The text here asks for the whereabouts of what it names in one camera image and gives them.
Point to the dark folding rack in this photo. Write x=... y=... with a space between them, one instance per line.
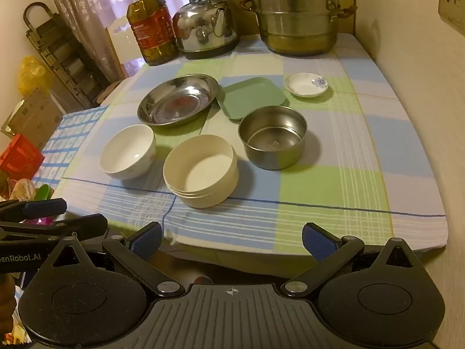
x=61 y=54

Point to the small white floral saucer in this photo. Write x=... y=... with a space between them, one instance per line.
x=305 y=85

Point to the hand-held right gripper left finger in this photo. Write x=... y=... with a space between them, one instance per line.
x=145 y=241

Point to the cooking oil bottle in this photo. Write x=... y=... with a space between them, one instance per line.
x=152 y=29

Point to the green square plate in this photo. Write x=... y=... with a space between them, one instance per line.
x=250 y=98

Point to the cream plastic bowl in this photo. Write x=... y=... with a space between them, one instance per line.
x=199 y=174

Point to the person's left hand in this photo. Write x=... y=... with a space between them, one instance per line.
x=7 y=298

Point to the blue patterned white cloth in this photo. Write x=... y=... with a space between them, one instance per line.
x=72 y=138

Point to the red box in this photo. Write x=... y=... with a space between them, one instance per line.
x=20 y=156

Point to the stainless steel bowl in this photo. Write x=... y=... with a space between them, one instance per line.
x=272 y=141

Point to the checkered tablecloth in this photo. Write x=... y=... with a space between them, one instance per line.
x=327 y=152

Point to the cardboard box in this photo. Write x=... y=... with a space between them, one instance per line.
x=32 y=116

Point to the purple curtain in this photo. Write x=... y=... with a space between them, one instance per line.
x=90 y=0

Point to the stainless steel kettle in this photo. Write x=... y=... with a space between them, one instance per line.
x=203 y=29

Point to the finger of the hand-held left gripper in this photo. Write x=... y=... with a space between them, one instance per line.
x=72 y=225
x=43 y=208

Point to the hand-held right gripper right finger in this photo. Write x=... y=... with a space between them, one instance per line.
x=319 y=241

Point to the stainless steel plate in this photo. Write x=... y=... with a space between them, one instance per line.
x=174 y=101

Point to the white ceramic bowl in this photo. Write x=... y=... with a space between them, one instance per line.
x=125 y=152

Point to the stainless steel steamer pot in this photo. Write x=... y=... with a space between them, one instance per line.
x=294 y=18

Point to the yellow plastic bag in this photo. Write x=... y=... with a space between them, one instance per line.
x=31 y=74

